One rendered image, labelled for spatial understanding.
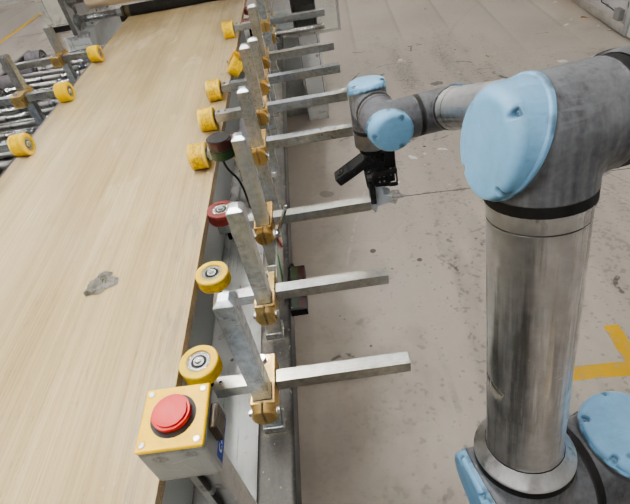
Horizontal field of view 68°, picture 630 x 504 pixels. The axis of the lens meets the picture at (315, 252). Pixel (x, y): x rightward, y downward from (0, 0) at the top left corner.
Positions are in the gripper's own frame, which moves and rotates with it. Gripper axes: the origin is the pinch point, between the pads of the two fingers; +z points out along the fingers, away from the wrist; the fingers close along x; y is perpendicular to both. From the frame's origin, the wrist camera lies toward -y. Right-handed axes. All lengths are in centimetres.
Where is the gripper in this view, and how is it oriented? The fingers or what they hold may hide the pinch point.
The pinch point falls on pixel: (372, 207)
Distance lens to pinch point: 133.8
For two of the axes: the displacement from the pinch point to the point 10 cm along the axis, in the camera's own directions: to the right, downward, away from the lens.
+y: 9.8, -1.7, -0.9
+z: 1.8, 7.3, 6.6
